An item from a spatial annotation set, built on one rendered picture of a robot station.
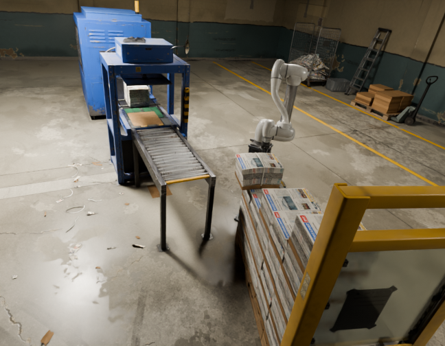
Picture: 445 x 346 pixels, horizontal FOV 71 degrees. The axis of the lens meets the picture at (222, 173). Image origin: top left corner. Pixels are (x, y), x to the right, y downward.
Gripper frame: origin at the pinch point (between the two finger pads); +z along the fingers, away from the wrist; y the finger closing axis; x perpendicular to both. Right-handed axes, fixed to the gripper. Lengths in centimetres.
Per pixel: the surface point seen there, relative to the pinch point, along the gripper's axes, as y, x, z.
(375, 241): -18, -186, -68
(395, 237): -10, -185, -69
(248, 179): -22.0, -33.9, 2.0
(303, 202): 7, -86, -10
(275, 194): -12, -75, -10
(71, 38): -387, 810, 33
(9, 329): -210, -100, 96
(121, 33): -174, 338, -59
